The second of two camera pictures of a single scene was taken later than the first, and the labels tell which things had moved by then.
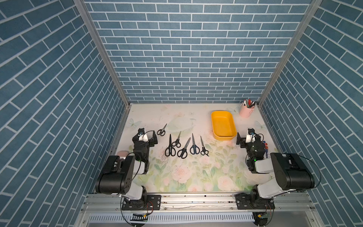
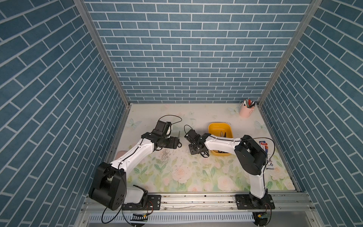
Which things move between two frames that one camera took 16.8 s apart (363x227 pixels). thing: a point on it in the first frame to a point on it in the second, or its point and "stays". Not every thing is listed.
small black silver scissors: [177, 143] stays
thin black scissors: [204, 151] stays
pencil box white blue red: [267, 154] stays
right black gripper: [243, 142] to [191, 152]
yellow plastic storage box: [223, 125] to [215, 128]
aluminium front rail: [199, 203] stays
